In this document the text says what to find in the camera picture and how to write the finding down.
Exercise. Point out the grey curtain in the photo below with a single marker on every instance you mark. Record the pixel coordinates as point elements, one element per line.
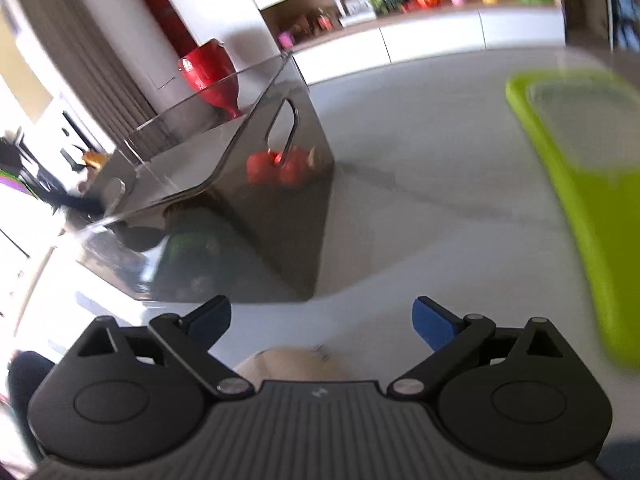
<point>85,60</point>

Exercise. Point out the red toy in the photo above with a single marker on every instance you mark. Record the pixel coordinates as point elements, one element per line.
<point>275,167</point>

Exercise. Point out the beige round toy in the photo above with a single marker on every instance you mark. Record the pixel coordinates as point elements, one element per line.
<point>290,365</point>

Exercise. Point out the red vase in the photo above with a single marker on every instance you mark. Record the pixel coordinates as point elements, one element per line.
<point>207,72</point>

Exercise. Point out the green box lid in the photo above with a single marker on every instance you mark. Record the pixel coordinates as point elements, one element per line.
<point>590,240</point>

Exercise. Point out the green black toy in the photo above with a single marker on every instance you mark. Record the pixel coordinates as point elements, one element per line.
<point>187,255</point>

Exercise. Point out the white router box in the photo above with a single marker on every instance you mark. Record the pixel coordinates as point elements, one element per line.
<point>356,19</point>

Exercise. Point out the smoky transparent storage box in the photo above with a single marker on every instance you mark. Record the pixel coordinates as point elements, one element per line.
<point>280,230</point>

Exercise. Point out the brown open shelf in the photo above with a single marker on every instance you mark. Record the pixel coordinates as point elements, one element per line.
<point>585,5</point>

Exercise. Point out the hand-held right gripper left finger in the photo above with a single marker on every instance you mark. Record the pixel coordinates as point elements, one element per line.
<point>210,317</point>

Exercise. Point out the green toy truck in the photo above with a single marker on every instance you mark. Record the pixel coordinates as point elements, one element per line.
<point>390,2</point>

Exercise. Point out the orange yellow toy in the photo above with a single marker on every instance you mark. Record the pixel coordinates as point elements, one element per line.
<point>95,159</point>

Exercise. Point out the blue denim cloth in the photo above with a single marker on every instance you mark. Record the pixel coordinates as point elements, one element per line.
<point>27,400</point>

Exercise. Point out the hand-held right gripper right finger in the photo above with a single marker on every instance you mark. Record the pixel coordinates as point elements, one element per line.
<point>432,322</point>

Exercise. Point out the white wall cabinet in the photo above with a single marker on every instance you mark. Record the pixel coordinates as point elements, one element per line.
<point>425,35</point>

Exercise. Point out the red wall decoration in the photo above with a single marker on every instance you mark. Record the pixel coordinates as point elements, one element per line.
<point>162,5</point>

